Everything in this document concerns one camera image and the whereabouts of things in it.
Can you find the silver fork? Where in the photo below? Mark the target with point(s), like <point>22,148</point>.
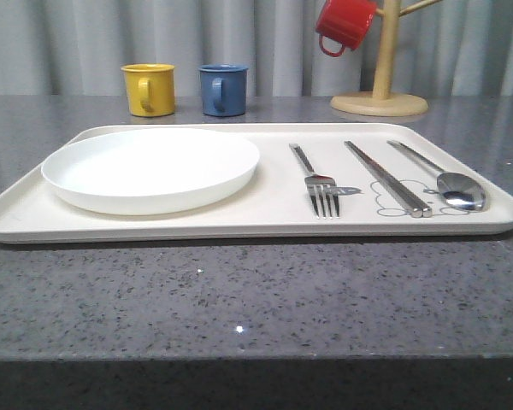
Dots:
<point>324,202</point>

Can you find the white round plate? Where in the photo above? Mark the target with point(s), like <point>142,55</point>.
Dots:
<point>151,171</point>

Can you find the silver chopstick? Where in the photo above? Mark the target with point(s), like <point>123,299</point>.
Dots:
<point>382,179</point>
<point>393,177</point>

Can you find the silver spoon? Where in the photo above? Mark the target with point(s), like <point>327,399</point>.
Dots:
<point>458,190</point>

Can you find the cream rabbit tray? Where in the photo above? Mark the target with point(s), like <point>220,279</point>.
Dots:
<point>275,202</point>

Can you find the blue mug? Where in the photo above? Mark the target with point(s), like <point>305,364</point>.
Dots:
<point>223,89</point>

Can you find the yellow mug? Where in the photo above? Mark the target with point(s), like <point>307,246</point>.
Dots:
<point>150,89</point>

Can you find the wooden mug tree stand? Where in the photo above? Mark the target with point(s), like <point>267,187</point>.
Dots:
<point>382,101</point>

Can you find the red mug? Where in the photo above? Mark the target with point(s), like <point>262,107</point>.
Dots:
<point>346,22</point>

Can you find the grey curtain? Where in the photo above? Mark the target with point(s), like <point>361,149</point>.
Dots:
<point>452,48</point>

